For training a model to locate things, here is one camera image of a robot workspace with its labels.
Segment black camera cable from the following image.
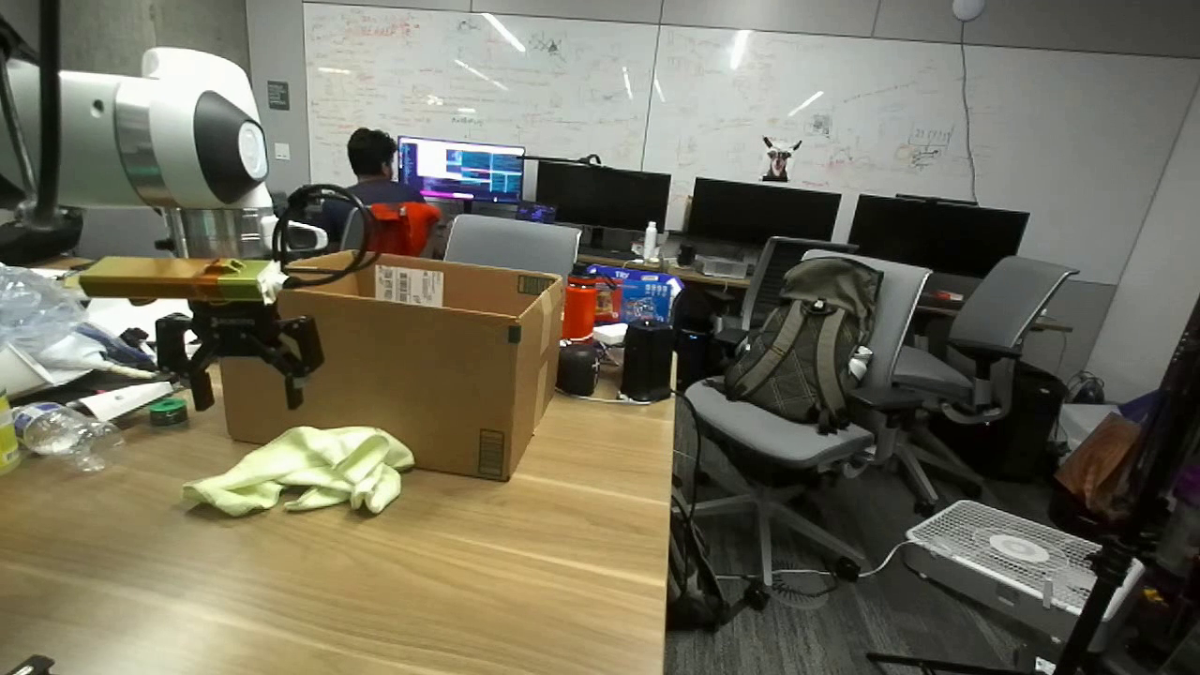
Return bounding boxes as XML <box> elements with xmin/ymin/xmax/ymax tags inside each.
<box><xmin>0</xmin><ymin>0</ymin><xmax>384</xmax><ymax>293</ymax></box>

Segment flat paper sheets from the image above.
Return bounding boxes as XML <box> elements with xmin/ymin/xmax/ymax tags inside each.
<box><xmin>80</xmin><ymin>298</ymin><xmax>193</xmax><ymax>367</ymax></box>

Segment yellow green wrist camera bar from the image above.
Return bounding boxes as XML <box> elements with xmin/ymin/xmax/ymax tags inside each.
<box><xmin>75</xmin><ymin>251</ymin><xmax>289</xmax><ymax>309</ymax></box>

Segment brown bag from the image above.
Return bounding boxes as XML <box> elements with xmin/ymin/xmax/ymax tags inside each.
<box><xmin>1054</xmin><ymin>409</ymin><xmax>1149</xmax><ymax>519</ymax></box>

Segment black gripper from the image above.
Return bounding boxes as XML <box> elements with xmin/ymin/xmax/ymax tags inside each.
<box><xmin>155</xmin><ymin>302</ymin><xmax>326</xmax><ymax>417</ymax></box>

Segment lit blue purple monitor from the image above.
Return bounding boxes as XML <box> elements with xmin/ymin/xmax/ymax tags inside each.
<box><xmin>395</xmin><ymin>136</ymin><xmax>528</xmax><ymax>211</ymax></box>

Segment orange red container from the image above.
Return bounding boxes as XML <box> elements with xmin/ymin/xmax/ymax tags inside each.
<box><xmin>560</xmin><ymin>276</ymin><xmax>605</xmax><ymax>344</ymax></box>

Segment white plastic case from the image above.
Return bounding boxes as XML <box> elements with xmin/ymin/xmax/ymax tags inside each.
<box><xmin>904</xmin><ymin>497</ymin><xmax>1149</xmax><ymax>629</ymax></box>

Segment clear plastic water bottle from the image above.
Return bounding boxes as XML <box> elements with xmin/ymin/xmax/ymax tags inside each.
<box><xmin>11</xmin><ymin>399</ymin><xmax>125</xmax><ymax>463</ymax></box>

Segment laptop with purple screen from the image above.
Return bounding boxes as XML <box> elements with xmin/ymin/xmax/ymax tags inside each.
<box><xmin>481</xmin><ymin>201</ymin><xmax>560</xmax><ymax>226</ymax></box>

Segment crumpled whitish plastic bag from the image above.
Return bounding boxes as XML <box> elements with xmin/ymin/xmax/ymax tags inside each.
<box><xmin>0</xmin><ymin>262</ymin><xmax>125</xmax><ymax>406</ymax></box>

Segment black bag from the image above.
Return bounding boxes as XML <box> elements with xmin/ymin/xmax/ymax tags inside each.
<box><xmin>0</xmin><ymin>202</ymin><xmax>86</xmax><ymax>271</ymax></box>

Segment orange red jacket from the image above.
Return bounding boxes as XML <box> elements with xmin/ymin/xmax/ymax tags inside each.
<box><xmin>363</xmin><ymin>201</ymin><xmax>445</xmax><ymax>262</ymax></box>

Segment olive grey backpack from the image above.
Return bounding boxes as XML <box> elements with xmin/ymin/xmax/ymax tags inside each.
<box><xmin>719</xmin><ymin>256</ymin><xmax>885</xmax><ymax>436</ymax></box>

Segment blue printed box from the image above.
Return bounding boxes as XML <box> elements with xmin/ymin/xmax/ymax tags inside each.
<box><xmin>595</xmin><ymin>262</ymin><xmax>685</xmax><ymax>329</ymax></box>

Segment pale lime cloth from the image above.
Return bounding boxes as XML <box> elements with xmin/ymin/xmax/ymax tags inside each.
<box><xmin>181</xmin><ymin>424</ymin><xmax>420</xmax><ymax>521</ymax></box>

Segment light grey office chair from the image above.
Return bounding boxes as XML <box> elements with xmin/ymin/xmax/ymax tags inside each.
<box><xmin>680</xmin><ymin>246</ymin><xmax>939</xmax><ymax>593</ymax></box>

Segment white wall whiteboard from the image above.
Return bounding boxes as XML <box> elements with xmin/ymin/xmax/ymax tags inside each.
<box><xmin>299</xmin><ymin>0</ymin><xmax>974</xmax><ymax>211</ymax></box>

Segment black cylinder cup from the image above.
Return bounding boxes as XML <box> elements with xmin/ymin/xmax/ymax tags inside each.
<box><xmin>619</xmin><ymin>321</ymin><xmax>680</xmax><ymax>406</ymax></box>

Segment brown cardboard box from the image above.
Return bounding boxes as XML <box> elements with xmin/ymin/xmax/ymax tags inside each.
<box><xmin>220</xmin><ymin>251</ymin><xmax>570</xmax><ymax>483</ymax></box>

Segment small llama figurine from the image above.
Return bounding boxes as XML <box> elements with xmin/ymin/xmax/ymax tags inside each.
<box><xmin>763</xmin><ymin>133</ymin><xmax>806</xmax><ymax>189</ymax></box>

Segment grey padded chair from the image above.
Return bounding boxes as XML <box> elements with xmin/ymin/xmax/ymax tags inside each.
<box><xmin>444</xmin><ymin>211</ymin><xmax>584</xmax><ymax>283</ymax></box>

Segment grey mesh office chair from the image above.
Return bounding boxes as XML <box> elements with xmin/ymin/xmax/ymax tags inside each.
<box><xmin>875</xmin><ymin>256</ymin><xmax>1079</xmax><ymax>519</ymax></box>

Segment black desktop tower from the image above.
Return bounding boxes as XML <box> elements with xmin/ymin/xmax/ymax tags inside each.
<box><xmin>988</xmin><ymin>362</ymin><xmax>1064</xmax><ymax>483</ymax></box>

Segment person in dark shirt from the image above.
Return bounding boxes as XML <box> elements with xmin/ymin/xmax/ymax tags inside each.
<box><xmin>339</xmin><ymin>124</ymin><xmax>428</xmax><ymax>213</ymax></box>

